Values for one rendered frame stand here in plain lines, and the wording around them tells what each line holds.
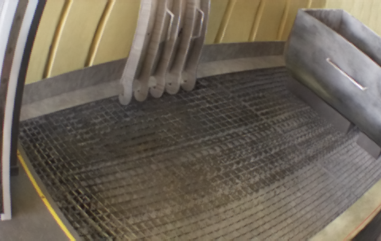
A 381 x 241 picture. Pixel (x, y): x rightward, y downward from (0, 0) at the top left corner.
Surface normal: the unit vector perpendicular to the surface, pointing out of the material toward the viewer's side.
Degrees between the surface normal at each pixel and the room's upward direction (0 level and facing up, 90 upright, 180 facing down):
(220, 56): 90
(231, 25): 90
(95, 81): 90
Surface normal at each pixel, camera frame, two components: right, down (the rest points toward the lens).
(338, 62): -0.56, 0.24
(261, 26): 0.68, 0.52
